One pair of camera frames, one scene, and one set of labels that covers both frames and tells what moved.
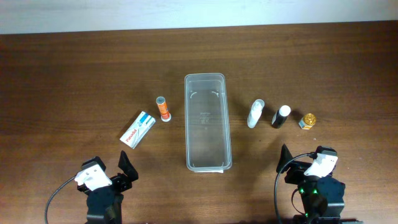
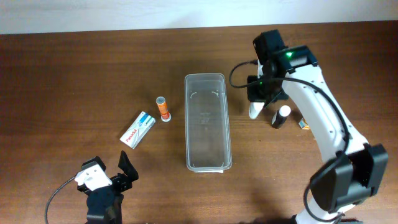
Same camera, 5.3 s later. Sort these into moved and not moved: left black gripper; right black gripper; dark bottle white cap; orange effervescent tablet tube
Moved: right black gripper
Not moved: left black gripper; dark bottle white cap; orange effervescent tablet tube
